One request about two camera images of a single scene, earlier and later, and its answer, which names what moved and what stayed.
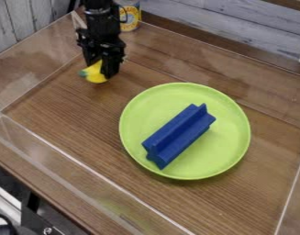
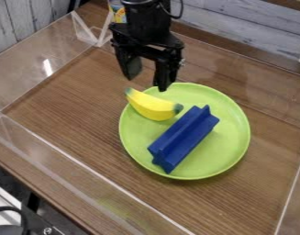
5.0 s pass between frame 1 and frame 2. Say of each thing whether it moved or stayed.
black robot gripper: moved
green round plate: stayed
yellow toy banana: moved
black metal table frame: stayed
